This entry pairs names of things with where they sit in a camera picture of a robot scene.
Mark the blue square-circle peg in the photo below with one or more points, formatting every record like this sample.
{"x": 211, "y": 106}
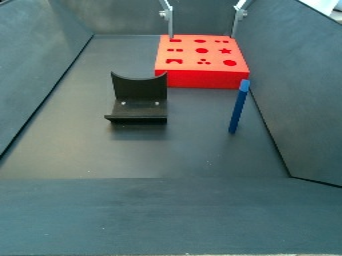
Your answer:
{"x": 239, "y": 104}

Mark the black curved holder stand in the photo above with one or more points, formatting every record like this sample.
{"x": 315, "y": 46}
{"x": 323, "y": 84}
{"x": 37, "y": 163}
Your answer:
{"x": 140, "y": 99}

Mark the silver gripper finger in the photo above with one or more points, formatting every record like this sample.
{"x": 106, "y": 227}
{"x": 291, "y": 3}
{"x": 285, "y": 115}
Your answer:
{"x": 166, "y": 15}
{"x": 240, "y": 13}

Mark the red shape-sorter board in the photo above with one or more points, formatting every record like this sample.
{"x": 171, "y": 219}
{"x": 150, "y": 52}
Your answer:
{"x": 200, "y": 61}

